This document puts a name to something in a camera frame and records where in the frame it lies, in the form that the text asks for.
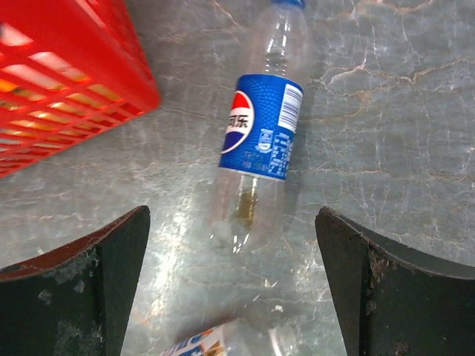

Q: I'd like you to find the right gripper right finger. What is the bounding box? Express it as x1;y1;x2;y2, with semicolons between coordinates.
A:
315;207;474;355

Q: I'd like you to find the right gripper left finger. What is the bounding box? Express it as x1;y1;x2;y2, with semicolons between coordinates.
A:
1;205;151;355

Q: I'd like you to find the clear Pocari Sweat bottle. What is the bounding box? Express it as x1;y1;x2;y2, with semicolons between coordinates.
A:
160;318;300;356

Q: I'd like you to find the blue cap drink bottle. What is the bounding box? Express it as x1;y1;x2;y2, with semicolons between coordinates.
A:
210;1;312;254

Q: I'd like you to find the red plastic shopping basket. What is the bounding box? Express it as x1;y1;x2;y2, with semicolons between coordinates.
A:
1;1;160;176

